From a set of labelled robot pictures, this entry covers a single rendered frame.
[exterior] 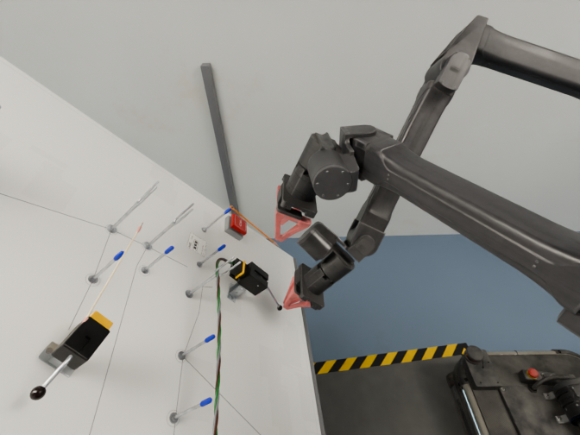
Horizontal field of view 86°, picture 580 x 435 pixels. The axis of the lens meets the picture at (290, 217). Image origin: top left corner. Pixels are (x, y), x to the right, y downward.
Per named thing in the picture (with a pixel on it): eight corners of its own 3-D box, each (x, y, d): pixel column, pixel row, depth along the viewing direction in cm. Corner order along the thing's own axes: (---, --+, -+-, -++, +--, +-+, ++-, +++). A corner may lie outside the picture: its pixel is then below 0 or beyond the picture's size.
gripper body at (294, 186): (278, 208, 53) (296, 173, 49) (280, 180, 61) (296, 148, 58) (312, 221, 55) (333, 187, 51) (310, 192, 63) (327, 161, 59)
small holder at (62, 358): (-7, 402, 33) (22, 379, 31) (57, 335, 41) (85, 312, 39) (31, 424, 35) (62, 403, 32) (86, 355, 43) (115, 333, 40)
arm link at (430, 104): (479, 58, 58) (450, 78, 69) (450, 44, 58) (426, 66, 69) (374, 263, 62) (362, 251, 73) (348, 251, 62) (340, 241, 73)
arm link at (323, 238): (379, 244, 63) (368, 236, 71) (338, 204, 62) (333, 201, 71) (337, 285, 64) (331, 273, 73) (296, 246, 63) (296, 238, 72)
